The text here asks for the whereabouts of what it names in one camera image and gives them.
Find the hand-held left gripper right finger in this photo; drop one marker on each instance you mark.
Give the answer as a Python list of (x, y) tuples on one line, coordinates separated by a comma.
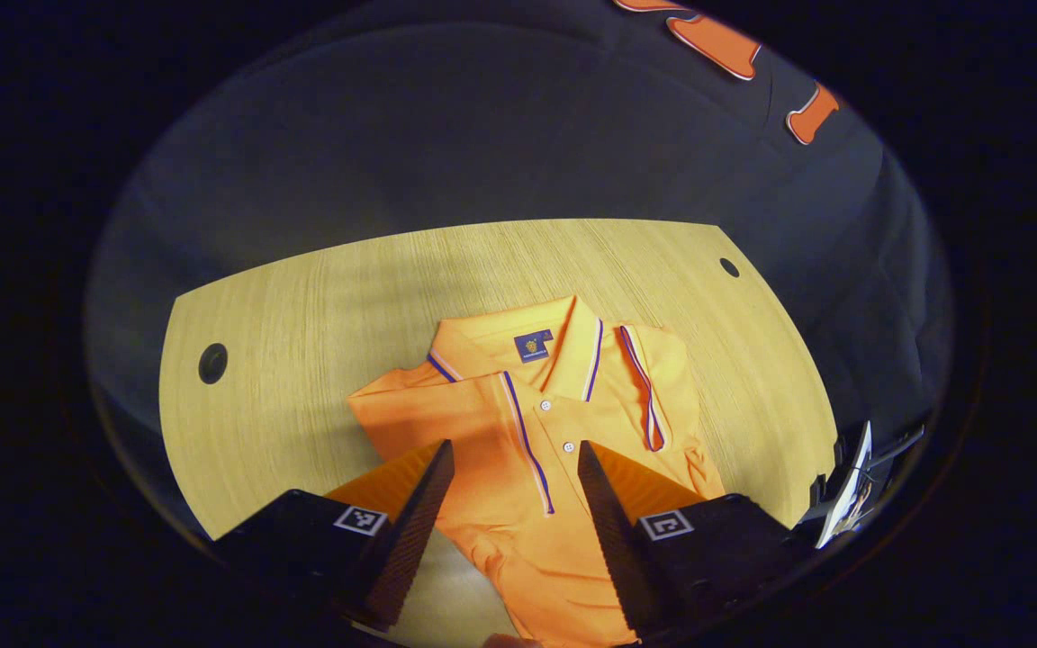
[(617, 540)]

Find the orange T-shirt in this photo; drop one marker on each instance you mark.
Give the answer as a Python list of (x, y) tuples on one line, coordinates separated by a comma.
[(446, 423)]

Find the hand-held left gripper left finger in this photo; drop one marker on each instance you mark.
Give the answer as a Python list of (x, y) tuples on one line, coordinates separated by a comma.
[(415, 531)]

